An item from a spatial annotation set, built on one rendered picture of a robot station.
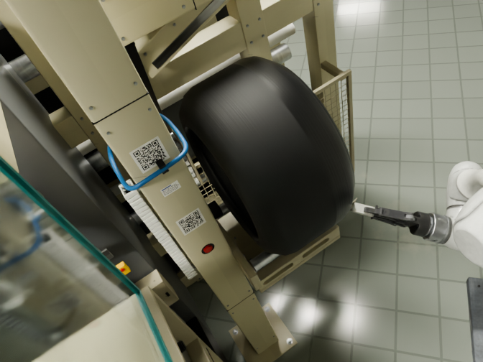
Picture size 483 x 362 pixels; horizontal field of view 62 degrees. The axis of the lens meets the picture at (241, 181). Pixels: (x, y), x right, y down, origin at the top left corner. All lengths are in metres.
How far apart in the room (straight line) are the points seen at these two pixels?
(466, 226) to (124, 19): 0.87
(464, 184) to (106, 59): 1.07
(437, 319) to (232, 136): 1.60
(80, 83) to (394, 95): 2.69
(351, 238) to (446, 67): 1.66
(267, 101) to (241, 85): 0.09
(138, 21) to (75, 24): 0.34
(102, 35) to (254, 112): 0.41
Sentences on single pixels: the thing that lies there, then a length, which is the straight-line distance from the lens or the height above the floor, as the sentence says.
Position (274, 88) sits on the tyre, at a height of 1.48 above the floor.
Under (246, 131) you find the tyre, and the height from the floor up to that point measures 1.46.
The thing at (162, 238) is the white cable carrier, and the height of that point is 1.21.
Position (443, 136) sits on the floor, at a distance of 2.97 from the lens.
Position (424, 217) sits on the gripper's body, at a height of 1.00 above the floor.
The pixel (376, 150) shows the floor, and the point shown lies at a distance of 2.86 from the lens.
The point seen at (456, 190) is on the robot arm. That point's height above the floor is 1.01.
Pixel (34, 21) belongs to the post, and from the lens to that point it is 0.77.
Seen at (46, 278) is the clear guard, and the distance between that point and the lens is 0.59.
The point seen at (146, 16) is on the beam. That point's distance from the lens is 1.10.
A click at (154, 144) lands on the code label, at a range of 0.94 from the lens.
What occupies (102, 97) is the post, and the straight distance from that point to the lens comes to 0.85.
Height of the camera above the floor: 2.12
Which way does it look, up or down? 49 degrees down
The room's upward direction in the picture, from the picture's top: 21 degrees counter-clockwise
